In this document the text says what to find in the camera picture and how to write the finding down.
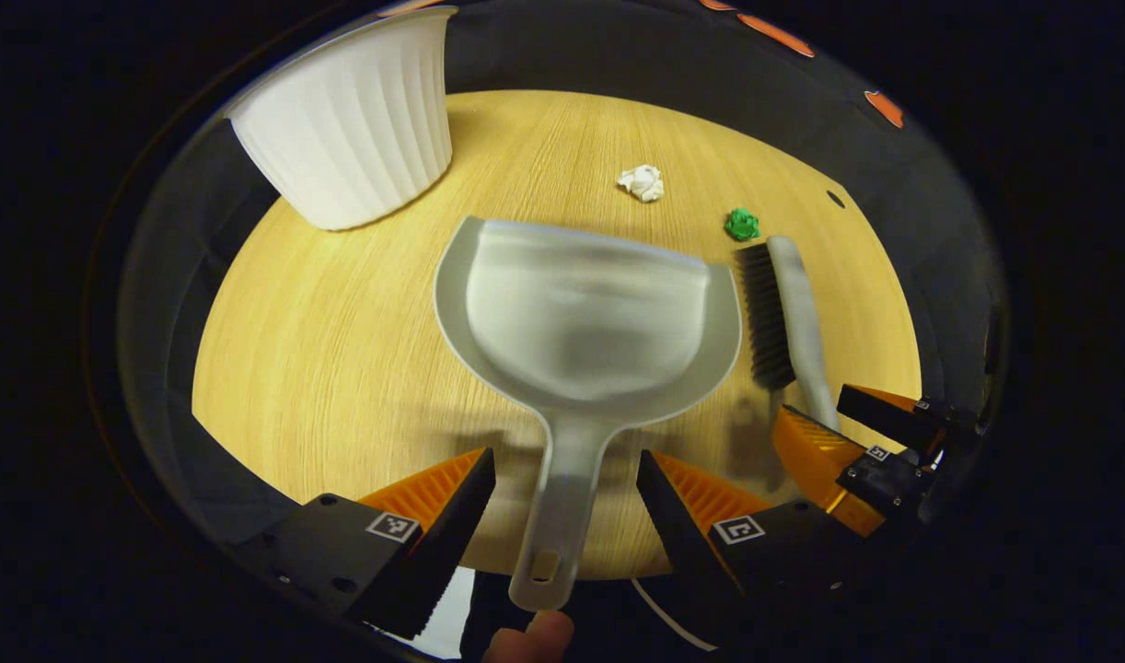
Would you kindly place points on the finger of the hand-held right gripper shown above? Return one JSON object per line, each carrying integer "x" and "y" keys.
{"x": 894, "y": 414}
{"x": 885, "y": 479}

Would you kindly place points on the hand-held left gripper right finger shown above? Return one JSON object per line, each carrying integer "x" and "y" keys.
{"x": 668, "y": 516}

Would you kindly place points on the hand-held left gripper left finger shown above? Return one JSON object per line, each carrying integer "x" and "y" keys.
{"x": 452, "y": 543}

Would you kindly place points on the small white broom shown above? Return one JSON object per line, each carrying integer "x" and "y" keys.
{"x": 802, "y": 322}

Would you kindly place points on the grey dustpan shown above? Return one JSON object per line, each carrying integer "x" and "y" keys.
{"x": 590, "y": 322}

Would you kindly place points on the green paper ball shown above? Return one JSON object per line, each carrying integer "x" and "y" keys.
{"x": 742, "y": 225}

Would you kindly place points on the white paper ball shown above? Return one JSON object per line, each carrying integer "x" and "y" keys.
{"x": 643, "y": 182}

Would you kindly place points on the white garbage bin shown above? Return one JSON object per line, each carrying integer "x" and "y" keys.
{"x": 360, "y": 129}

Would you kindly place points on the wooden desktop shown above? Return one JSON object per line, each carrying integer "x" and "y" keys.
{"x": 342, "y": 350}

